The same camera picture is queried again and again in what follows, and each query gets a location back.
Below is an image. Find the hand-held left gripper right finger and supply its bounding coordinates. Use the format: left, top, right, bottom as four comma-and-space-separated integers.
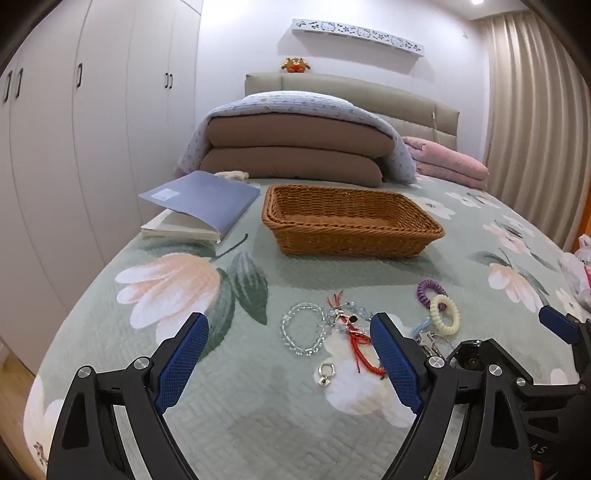
370, 312, 532, 480

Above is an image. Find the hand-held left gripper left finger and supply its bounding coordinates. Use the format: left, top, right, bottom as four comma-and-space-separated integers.
46, 312, 210, 480

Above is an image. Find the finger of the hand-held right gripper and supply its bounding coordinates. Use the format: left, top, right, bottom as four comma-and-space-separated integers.
538, 305, 591, 354
507, 375, 591, 408

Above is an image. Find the red string bracelet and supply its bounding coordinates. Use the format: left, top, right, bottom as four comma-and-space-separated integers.
327, 291, 387, 378

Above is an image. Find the silver key with blue ring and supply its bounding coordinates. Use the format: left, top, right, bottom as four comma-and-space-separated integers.
409, 318, 446, 361

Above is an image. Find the cream coil hair tie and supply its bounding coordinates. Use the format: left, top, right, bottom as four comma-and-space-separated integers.
429, 294, 462, 332

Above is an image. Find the purple coil hair tie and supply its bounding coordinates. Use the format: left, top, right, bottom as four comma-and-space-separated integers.
417, 279, 448, 309

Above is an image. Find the clear bead bracelet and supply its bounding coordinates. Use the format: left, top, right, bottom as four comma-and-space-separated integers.
280, 302, 327, 356

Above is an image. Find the brown wicker basket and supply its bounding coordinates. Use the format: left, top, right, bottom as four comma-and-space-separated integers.
262, 184, 445, 257

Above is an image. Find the white plastic bag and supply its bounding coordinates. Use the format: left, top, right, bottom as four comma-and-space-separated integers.
558, 234, 591, 305

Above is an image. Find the blue cover book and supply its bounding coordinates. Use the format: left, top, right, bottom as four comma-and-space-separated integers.
139, 171, 262, 244

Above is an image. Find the folded pink blanket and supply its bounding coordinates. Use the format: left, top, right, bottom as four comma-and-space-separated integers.
401, 135, 490, 189

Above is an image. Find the beige curtain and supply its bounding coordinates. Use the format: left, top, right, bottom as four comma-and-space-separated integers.
485, 9, 591, 250

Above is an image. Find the white wardrobe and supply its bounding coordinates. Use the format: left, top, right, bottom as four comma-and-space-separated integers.
0, 0, 204, 374

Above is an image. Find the folded lavender and brown quilt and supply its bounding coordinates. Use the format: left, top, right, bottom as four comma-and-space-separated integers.
174, 91, 419, 188

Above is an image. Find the beige padded headboard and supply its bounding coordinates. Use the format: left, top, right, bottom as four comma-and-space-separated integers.
245, 71, 461, 153

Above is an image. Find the pale blue bead bracelet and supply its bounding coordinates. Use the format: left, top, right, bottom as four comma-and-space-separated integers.
322, 302, 372, 335

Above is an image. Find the white patterned wall shelf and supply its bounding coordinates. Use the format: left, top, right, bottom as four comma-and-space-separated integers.
292, 18, 424, 58

